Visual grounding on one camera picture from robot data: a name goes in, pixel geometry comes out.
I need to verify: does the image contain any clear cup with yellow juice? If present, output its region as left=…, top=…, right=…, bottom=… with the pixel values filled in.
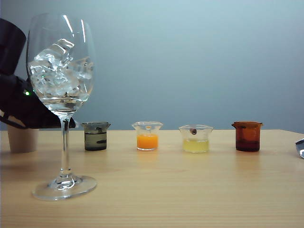
left=178, top=124, right=214, bottom=154

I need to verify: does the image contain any smoky grey measuring cup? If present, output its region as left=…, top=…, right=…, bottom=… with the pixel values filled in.
left=80, top=122, right=112, bottom=152

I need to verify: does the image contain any beige paper cup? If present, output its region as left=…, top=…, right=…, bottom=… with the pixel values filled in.
left=6, top=127, right=39, bottom=153

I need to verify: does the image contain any clear wine glass with ice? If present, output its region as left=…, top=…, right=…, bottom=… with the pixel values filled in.
left=26, top=13, right=98, bottom=202

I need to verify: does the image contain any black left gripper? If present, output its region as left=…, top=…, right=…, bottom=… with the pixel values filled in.
left=0, top=75, right=78, bottom=130

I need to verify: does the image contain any amber brown measuring cup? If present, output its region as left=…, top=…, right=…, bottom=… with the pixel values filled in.
left=231, top=121, right=264, bottom=152

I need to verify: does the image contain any clear cup with orange juice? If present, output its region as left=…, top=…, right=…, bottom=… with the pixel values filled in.
left=132, top=121, right=164, bottom=152

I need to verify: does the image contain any silver foil object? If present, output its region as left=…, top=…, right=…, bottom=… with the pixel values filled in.
left=295, top=137, right=304, bottom=159

